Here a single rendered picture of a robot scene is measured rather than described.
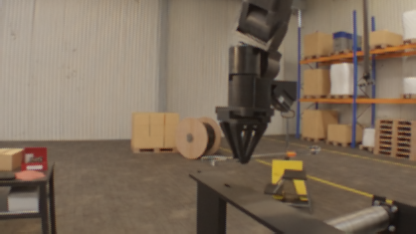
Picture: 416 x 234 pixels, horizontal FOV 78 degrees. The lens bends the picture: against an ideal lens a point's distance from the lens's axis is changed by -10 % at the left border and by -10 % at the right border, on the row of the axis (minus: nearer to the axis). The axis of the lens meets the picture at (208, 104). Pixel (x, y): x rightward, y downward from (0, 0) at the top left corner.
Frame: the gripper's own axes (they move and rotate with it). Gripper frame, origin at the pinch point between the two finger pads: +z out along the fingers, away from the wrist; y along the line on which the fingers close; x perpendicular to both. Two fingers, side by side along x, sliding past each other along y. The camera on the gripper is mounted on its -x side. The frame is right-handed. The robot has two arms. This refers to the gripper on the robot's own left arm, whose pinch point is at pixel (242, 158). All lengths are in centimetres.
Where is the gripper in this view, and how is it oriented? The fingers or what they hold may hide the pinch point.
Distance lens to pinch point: 52.0
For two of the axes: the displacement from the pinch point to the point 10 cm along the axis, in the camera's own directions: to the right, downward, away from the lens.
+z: -0.2, 10.0, 0.1
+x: -9.1, -0.2, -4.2
